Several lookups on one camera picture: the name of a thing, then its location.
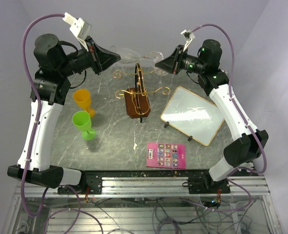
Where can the green plastic goblet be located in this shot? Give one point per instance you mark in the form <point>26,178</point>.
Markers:
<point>83,122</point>

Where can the clear tall champagne flute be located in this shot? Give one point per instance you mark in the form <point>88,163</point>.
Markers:
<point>129,56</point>

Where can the orange plastic goblet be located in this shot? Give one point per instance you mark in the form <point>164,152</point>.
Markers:
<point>83,99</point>

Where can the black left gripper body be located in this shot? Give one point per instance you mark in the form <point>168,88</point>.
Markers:
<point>93,57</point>

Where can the gold wire wine glass rack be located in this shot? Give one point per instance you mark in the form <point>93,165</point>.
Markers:
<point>136,99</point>

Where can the aluminium rail base frame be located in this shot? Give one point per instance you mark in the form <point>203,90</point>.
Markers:
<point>151,202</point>

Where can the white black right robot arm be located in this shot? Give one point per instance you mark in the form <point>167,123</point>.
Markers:
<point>248,141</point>

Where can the gold framed mirror tray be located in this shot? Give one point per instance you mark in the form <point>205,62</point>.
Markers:
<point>193,115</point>

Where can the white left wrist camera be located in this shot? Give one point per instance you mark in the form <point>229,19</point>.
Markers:
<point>79,28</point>

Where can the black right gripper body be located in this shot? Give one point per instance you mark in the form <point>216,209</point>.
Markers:
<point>182,61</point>

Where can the clear wine glass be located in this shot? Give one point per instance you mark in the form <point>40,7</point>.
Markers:
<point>161,73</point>
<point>117,68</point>

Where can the pink sticker card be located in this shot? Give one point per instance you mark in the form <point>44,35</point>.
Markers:
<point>166,155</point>

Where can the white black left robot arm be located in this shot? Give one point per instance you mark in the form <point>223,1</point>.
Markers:
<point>51,88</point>

